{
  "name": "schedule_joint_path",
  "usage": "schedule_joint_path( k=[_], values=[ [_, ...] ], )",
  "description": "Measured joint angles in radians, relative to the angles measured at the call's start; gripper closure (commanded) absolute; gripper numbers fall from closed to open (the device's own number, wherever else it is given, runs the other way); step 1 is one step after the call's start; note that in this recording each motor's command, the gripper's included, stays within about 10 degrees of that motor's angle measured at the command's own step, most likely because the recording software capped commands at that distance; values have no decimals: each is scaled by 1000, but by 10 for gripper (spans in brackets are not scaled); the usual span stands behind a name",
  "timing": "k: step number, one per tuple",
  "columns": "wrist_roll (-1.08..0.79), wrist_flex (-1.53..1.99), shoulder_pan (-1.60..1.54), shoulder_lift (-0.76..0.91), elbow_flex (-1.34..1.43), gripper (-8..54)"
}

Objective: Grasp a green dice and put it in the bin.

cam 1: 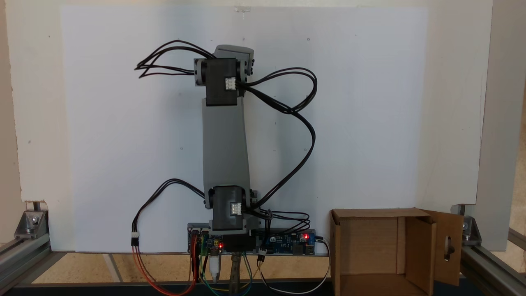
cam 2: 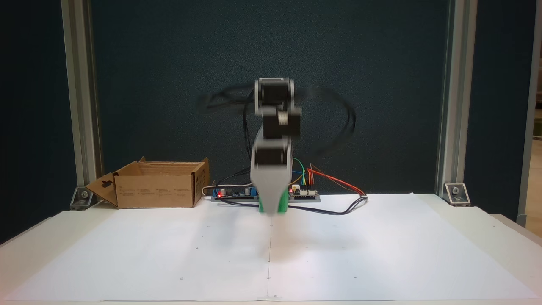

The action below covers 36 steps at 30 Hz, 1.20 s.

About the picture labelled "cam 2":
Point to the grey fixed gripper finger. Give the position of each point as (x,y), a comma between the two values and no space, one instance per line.
(271,186)

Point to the blue circuit board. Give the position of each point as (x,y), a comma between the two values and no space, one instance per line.
(235,193)

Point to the green dice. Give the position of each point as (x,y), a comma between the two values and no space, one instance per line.
(283,206)

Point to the aluminium frame post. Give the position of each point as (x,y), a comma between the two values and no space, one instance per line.
(82,106)
(455,106)
(529,127)

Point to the open cardboard box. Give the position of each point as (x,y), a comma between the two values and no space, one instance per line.
(156,192)

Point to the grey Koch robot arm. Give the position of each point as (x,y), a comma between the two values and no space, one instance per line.
(279,123)

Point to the aluminium corner bracket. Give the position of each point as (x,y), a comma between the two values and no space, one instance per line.
(456,194)
(82,198)

